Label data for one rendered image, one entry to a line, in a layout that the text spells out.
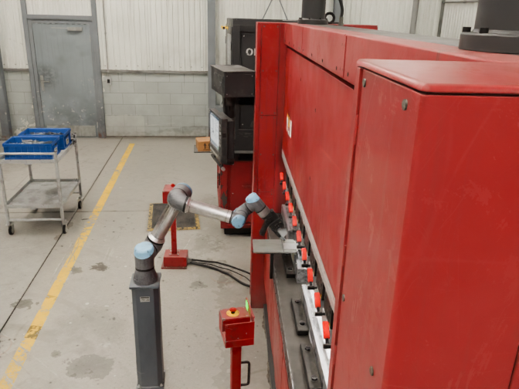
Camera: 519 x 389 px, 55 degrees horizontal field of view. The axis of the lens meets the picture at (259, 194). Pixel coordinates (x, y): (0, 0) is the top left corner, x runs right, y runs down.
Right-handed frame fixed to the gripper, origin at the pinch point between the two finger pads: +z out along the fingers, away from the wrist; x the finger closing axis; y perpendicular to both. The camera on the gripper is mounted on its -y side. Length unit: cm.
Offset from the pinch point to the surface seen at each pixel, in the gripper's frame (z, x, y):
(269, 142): -33, 86, 23
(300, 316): 13, -62, -6
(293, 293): 15.6, -35.0, -8.3
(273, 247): -0.3, -1.5, -7.8
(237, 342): 9, -54, -44
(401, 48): -93, -173, 83
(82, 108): -169, 689, -276
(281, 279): 12.0, -18.4, -12.6
